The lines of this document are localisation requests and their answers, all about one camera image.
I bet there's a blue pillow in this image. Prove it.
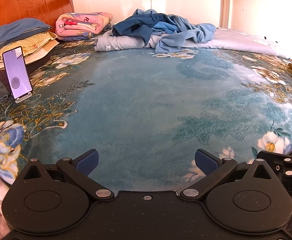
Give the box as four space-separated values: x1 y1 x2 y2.
0 18 51 49

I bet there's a light blue floral quilt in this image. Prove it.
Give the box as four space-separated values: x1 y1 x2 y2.
94 28 292 59

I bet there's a yellow striped pillow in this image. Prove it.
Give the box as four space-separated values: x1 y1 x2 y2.
0 31 58 69

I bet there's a pink folded blanket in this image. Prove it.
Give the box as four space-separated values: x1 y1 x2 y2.
55 12 113 41

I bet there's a teal floral bed blanket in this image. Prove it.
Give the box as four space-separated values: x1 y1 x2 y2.
0 42 292 191

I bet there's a dark blue garment pile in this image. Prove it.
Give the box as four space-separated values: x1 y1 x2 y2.
112 9 217 53

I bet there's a dark grey cushion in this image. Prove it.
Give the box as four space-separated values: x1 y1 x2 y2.
0 53 51 99

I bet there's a smartphone on white stand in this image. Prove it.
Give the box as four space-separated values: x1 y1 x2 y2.
3 46 33 103

